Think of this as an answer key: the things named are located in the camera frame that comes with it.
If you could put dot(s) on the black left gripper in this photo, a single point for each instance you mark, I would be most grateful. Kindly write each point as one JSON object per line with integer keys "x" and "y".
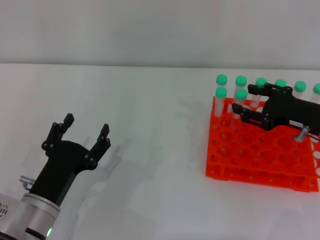
{"x": 62, "y": 165}

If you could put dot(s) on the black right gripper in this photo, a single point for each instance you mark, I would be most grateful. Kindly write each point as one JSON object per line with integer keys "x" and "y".
{"x": 295, "y": 111}

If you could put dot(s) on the green capped clear test tube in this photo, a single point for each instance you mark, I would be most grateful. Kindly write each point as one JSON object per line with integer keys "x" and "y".
{"x": 221, "y": 79}
{"x": 241, "y": 94}
{"x": 260, "y": 81}
{"x": 221, "y": 92}
{"x": 317, "y": 89}
{"x": 300, "y": 86}
{"x": 241, "y": 80}
{"x": 280, "y": 82}

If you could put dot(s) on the orange plastic test tube rack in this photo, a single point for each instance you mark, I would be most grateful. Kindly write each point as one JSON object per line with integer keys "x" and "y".
{"x": 262, "y": 155}

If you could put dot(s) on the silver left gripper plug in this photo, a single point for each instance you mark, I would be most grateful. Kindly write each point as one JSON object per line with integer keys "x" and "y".
{"x": 26, "y": 180}

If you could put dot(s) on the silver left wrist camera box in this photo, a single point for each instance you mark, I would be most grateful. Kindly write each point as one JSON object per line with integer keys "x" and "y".
{"x": 3, "y": 210}

